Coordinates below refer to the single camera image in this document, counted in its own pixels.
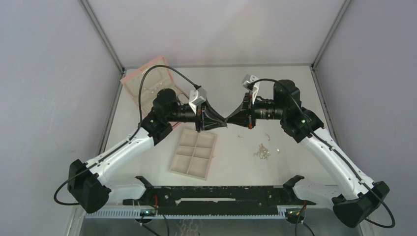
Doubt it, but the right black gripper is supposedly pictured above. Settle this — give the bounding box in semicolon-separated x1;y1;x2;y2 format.
225;91;286;130

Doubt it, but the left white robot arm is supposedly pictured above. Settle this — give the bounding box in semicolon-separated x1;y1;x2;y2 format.
67;88;227;213

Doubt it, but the silver chain pile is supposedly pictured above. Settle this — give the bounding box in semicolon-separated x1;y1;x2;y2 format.
253;143;271;160

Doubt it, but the black mounting base plate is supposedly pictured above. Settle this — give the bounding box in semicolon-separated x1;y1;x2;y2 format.
122;186;305;216

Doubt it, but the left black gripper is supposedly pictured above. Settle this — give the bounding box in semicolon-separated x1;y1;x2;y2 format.
166;98;227;133

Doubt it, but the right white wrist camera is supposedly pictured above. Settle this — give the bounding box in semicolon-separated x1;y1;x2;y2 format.
242;74;260;104

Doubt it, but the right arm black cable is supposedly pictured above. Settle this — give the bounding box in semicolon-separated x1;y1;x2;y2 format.
251;78;396;229

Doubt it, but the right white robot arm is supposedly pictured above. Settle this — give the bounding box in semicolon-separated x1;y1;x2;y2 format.
227;76;390;228

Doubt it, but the silver hoop necklace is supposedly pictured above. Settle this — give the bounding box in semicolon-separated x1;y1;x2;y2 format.
139;66;165;93

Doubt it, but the beige six-compartment tray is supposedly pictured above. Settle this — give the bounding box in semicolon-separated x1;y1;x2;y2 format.
170;129;217;181

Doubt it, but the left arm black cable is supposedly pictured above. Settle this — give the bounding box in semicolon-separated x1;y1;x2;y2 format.
53;65;201;207

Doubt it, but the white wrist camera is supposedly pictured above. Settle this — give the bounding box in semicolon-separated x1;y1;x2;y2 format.
188;87;207;115
242;74;260;104

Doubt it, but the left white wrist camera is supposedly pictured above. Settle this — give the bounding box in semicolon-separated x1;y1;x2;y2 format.
188;87;207;115

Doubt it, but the white slotted cable duct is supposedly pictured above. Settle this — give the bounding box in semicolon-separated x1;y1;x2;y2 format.
84;208;294;219

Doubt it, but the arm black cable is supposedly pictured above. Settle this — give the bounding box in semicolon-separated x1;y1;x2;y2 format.
251;78;396;229
53;65;201;207

